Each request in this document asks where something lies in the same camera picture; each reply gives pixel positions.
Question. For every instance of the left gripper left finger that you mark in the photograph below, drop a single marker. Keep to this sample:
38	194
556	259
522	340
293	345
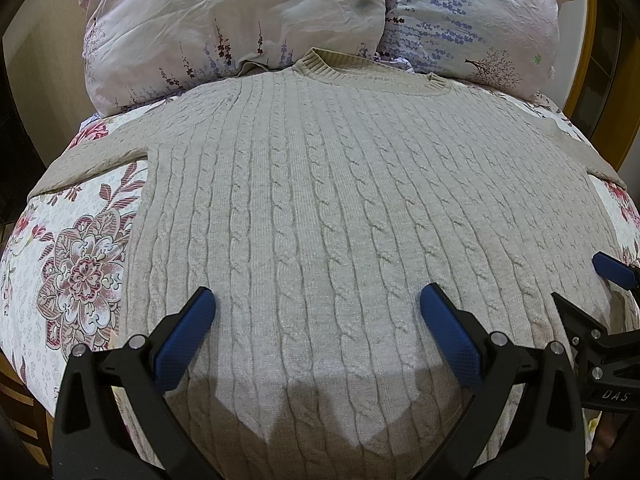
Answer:
90	437

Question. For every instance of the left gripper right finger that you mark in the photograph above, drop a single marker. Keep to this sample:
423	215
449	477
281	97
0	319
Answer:
546	438

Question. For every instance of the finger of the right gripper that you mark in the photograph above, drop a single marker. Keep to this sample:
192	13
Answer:
615	271

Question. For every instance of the floral bed quilt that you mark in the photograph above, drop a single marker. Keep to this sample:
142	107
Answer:
70	279

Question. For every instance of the lavender print right pillow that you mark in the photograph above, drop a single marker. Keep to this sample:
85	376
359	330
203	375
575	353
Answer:
509	45

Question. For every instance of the pink floral left pillow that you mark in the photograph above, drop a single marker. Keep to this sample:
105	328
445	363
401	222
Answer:
138	51

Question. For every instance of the wooden headboard frame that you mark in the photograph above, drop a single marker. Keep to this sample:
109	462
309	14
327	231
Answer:
597	76

